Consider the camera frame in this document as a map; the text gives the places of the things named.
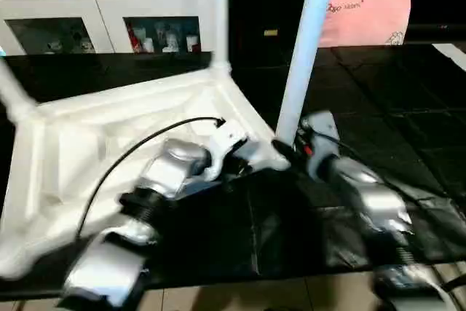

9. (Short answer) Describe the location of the white cabinet with glass doors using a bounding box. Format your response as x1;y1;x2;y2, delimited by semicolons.
0;0;216;55

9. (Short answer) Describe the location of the black tripod stand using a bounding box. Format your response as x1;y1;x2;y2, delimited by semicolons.
436;272;466;297

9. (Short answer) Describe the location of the white flat board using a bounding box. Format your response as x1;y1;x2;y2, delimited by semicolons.
433;43;466;74

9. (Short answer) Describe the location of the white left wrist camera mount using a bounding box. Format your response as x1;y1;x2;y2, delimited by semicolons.
202;119;250;181

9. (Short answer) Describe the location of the white plastic table top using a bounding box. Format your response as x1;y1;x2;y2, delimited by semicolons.
0;63;292;281

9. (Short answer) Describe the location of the white plastic table leg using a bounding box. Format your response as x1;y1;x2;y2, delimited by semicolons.
0;58;37;122
210;0;232;74
275;0;340;143

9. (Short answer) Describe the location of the red and white carton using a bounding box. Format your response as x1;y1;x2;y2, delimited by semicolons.
127;23;143;53

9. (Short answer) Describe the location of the black left wrist camera cable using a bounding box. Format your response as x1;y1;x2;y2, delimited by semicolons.
76;117;226;241

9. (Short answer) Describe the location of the pink pillow with print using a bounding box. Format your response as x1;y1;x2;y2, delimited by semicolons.
318;0;414;48

